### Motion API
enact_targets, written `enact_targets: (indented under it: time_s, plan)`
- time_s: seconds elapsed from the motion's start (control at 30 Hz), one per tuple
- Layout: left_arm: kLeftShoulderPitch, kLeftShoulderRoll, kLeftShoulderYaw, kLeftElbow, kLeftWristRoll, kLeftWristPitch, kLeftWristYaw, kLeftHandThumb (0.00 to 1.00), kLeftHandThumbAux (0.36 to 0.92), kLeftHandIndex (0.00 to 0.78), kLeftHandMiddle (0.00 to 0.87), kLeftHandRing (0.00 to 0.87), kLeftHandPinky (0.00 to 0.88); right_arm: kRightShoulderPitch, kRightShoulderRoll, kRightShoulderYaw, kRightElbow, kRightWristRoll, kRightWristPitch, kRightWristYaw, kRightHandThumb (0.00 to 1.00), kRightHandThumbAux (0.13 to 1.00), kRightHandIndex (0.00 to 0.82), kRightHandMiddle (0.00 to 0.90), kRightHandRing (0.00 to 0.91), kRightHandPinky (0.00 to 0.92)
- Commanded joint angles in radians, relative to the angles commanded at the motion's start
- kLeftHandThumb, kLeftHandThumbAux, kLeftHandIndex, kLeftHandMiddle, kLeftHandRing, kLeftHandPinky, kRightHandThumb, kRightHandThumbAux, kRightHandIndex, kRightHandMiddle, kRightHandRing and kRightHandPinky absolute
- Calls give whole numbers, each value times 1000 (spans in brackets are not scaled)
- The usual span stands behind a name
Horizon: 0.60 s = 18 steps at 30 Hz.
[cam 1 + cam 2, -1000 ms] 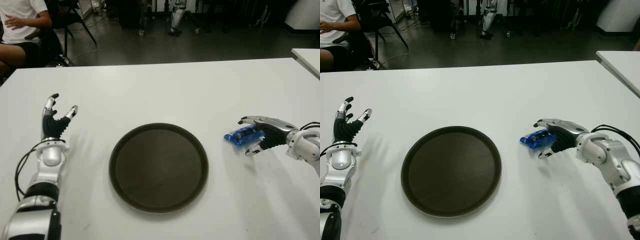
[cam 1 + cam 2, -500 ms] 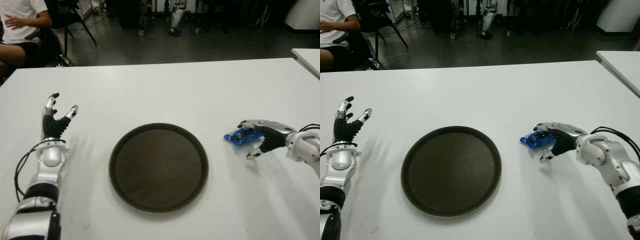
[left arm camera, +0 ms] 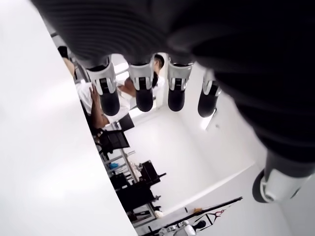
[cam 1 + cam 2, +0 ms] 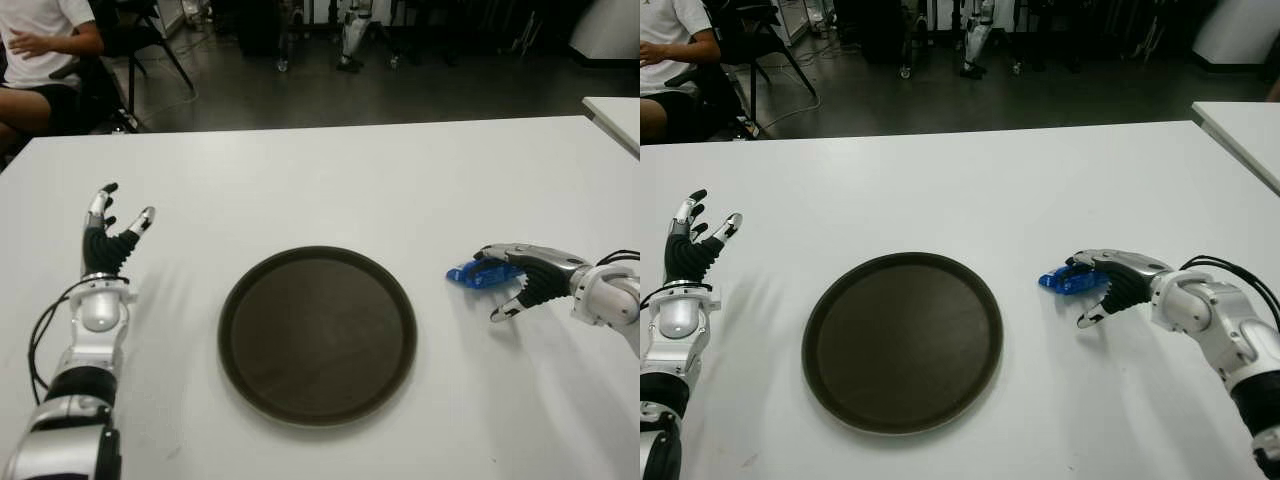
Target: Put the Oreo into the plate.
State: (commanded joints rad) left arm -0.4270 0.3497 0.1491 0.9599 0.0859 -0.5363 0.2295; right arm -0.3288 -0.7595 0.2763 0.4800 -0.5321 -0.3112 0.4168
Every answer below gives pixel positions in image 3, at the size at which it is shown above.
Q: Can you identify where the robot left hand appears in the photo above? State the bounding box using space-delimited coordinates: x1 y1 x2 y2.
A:
29 0 315 204

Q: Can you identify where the dark-haired person head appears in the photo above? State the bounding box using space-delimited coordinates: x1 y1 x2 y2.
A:
152 54 166 90

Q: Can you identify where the ceiling light strip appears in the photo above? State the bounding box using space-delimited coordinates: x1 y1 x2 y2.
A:
203 108 218 131

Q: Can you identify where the black monitor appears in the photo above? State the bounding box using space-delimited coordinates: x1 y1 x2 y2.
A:
120 114 135 131

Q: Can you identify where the seated person white shirt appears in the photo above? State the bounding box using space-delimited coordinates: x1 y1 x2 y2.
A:
59 46 136 130

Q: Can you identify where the black chair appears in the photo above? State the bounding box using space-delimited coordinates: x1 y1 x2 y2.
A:
94 129 130 160

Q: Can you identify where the black boom stand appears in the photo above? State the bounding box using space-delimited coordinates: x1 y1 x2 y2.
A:
183 196 244 228

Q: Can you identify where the black equipment cart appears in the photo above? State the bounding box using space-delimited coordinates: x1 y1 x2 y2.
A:
110 159 167 217

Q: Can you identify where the white humanoid robot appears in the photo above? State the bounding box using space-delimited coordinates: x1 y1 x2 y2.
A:
157 220 207 236

